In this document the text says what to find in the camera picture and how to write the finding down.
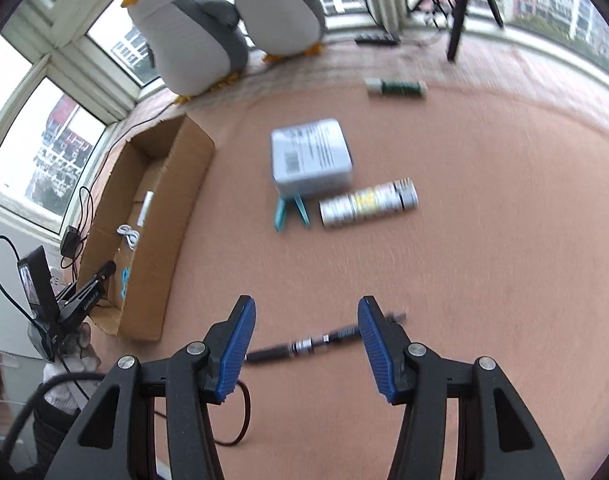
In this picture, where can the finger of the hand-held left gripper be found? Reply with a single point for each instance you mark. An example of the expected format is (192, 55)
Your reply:
(89, 292)

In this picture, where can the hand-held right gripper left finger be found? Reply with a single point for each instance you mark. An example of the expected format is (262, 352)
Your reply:
(237, 345)

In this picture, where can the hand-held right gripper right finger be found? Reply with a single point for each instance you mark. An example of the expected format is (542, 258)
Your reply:
(377, 350)

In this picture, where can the black pen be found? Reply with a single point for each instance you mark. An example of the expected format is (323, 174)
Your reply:
(304, 346)

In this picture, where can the white charger plug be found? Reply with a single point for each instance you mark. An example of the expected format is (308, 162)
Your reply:
(144, 208)

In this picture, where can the brown cardboard box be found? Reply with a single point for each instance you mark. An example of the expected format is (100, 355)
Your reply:
(184, 200)

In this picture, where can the teal plastic clip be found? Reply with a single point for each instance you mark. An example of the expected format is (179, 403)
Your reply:
(282, 212)

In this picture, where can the patterned lighter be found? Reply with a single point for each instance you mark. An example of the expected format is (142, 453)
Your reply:
(367, 202)

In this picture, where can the grey tin box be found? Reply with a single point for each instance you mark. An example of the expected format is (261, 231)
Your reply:
(309, 155)

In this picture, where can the white and green lip balm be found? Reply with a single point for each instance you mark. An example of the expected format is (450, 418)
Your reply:
(394, 88)

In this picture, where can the person's left forearm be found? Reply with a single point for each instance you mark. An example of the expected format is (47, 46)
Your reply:
(49, 435)

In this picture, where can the person's left hand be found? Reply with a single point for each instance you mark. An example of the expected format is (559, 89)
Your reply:
(67, 380)

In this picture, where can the black power adapter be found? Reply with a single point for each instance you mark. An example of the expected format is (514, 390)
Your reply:
(70, 243)

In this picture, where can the large penguin plush toy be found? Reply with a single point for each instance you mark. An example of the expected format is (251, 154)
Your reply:
(184, 35)

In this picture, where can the checked cloth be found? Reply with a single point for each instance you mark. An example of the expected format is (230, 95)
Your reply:
(509, 65)

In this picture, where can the small penguin plush toy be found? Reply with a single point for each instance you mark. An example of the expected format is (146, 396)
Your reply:
(279, 10)

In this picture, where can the black tripod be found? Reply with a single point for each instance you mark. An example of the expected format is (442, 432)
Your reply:
(457, 10)

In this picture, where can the white window frame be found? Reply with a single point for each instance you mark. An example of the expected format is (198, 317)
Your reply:
(59, 25)

